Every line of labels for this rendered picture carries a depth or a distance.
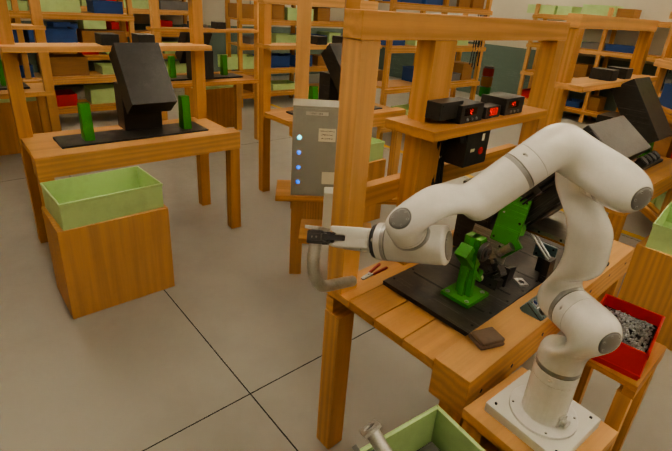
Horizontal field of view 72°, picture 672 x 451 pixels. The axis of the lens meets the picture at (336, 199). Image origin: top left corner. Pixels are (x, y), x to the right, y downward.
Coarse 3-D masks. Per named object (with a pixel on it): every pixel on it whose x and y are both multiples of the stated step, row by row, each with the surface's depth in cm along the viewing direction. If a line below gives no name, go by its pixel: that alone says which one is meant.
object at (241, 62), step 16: (240, 0) 804; (240, 16) 814; (272, 16) 863; (288, 16) 882; (320, 16) 932; (320, 32) 974; (240, 48) 830; (240, 64) 845; (272, 64) 896; (288, 64) 920; (320, 64) 972; (288, 80) 972; (272, 96) 908
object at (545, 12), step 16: (544, 16) 964; (560, 16) 940; (624, 16) 866; (528, 48) 1007; (592, 48) 917; (608, 48) 895; (624, 48) 874; (576, 64) 947; (528, 96) 1033; (592, 96) 945; (576, 112) 955; (592, 112) 936
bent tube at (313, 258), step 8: (312, 248) 110; (320, 248) 111; (312, 256) 110; (312, 264) 110; (312, 272) 110; (312, 280) 111; (320, 280) 112; (328, 280) 118; (336, 280) 121; (344, 280) 124; (352, 280) 128; (320, 288) 114; (328, 288) 116; (336, 288) 120
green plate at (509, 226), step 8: (504, 208) 194; (512, 208) 192; (520, 208) 189; (528, 208) 187; (504, 216) 194; (512, 216) 192; (520, 216) 189; (496, 224) 196; (504, 224) 194; (512, 224) 192; (520, 224) 189; (496, 232) 196; (504, 232) 194; (512, 232) 191; (520, 232) 189; (496, 240) 196; (504, 240) 194; (512, 240) 191
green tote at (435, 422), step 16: (416, 416) 123; (432, 416) 126; (448, 416) 124; (400, 432) 119; (416, 432) 124; (432, 432) 129; (448, 432) 124; (464, 432) 119; (368, 448) 113; (400, 448) 122; (416, 448) 127; (448, 448) 125; (464, 448) 120; (480, 448) 115
